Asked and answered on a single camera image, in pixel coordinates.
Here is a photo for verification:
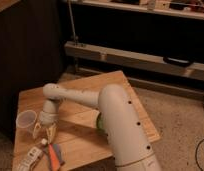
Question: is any metal stand pole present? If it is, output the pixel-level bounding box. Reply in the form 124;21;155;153
67;0;78;45

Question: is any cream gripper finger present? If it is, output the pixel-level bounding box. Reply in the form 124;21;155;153
33;122;42;139
46;123;57;142

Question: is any clear plastic cup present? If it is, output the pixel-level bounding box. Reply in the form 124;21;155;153
16;110;37;133

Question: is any green ceramic bowl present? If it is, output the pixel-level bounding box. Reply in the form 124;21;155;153
96;113;105;133

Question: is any wooden table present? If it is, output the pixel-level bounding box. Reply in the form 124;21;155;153
13;71;151;171

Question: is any clear plastic bottle white cap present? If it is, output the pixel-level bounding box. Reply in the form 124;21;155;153
16;138;48;171

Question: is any white shelf with clutter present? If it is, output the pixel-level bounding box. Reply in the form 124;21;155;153
61;0;204;21

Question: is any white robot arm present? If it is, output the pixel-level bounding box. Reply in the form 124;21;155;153
33;83;161;171

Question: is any long grey case black handle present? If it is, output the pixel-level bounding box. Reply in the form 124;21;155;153
64;41;204;81

